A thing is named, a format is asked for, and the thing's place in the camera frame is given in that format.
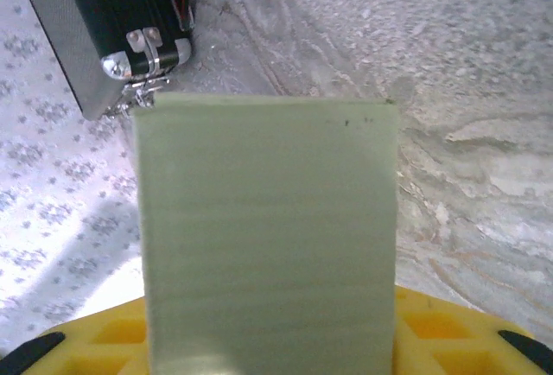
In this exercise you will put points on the light green paper box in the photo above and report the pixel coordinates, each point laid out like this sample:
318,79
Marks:
268,219

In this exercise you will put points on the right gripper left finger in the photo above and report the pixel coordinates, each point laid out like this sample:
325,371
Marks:
82,340

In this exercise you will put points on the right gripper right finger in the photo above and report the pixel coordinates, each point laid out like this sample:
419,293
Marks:
415,306

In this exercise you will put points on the black hard case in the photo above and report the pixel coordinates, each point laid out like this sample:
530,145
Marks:
108,3

